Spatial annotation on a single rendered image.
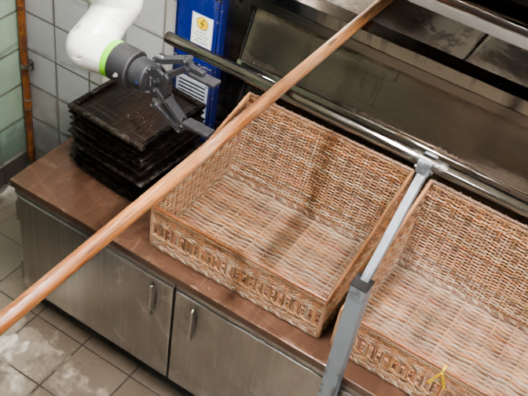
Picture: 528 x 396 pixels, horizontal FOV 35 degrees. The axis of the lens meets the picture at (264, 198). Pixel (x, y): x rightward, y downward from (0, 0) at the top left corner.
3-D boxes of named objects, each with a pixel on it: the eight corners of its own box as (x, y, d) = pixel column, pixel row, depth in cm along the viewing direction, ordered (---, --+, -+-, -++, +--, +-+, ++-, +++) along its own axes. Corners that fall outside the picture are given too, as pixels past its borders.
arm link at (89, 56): (67, 66, 203) (48, 44, 193) (97, 24, 205) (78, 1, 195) (112, 90, 198) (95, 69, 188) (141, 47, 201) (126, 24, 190)
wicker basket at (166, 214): (238, 158, 269) (248, 87, 250) (396, 238, 251) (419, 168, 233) (144, 244, 236) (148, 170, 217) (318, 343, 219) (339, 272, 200)
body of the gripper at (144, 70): (148, 49, 192) (181, 64, 189) (146, 79, 198) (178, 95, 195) (127, 61, 187) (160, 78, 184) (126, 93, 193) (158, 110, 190)
